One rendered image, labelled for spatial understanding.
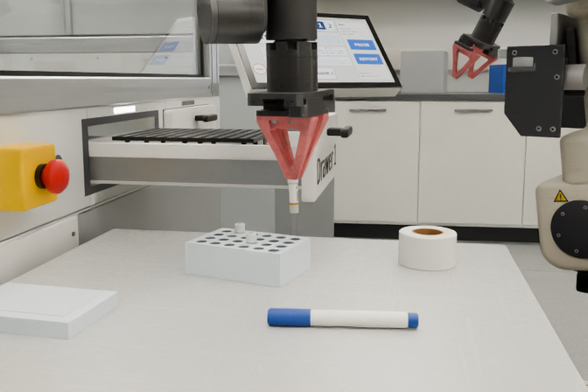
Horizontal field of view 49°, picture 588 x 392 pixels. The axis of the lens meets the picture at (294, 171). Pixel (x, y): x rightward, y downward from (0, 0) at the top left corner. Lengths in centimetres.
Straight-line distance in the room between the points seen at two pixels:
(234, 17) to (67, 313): 33
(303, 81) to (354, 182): 331
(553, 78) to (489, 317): 64
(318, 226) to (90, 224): 119
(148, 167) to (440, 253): 44
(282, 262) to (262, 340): 15
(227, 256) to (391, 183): 329
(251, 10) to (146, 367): 36
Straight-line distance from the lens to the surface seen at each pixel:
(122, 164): 99
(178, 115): 130
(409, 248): 80
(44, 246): 91
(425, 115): 397
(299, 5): 71
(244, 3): 69
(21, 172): 78
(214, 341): 59
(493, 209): 410
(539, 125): 123
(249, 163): 92
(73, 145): 97
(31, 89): 88
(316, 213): 209
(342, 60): 204
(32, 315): 64
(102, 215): 105
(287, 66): 71
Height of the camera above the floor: 99
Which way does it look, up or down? 8 degrees down
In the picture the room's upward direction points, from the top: straight up
